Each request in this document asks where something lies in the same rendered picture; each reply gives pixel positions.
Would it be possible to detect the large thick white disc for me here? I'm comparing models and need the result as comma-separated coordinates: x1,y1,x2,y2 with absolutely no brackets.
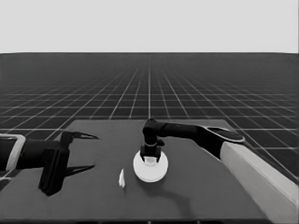
133,148,169,184

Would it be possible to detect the small thin T-shaped piece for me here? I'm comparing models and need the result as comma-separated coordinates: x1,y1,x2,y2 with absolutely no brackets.
118,168,126,189

